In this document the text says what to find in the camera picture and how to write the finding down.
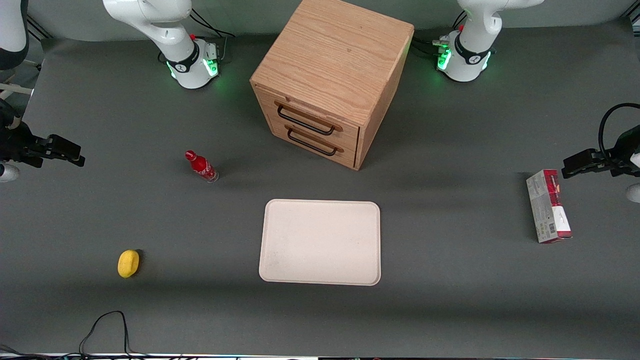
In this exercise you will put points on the cream rectangular tray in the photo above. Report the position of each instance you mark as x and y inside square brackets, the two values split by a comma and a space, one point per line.
[320, 242]

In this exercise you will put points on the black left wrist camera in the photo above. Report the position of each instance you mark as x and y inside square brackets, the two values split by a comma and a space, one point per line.
[631, 137]

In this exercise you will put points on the wooden two-drawer cabinet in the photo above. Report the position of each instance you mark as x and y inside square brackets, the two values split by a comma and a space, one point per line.
[340, 50]

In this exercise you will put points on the grey and red carton box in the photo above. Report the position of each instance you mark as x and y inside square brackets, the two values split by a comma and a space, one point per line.
[547, 210]

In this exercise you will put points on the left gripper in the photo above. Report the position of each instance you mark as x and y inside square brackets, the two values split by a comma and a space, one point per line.
[621, 153]

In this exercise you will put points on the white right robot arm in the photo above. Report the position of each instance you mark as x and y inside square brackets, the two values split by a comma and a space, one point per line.
[155, 25]

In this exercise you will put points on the white frame bar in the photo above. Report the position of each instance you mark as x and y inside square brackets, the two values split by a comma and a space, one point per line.
[15, 90]

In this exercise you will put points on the dark metal frame strut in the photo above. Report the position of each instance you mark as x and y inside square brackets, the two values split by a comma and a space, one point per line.
[40, 29]

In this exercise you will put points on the red soda bottle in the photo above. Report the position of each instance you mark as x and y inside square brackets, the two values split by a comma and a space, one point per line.
[201, 166]

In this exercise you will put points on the yellow lemon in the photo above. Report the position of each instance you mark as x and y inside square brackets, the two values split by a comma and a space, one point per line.
[128, 263]

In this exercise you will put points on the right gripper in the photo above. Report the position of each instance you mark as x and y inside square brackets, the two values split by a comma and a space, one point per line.
[18, 141]

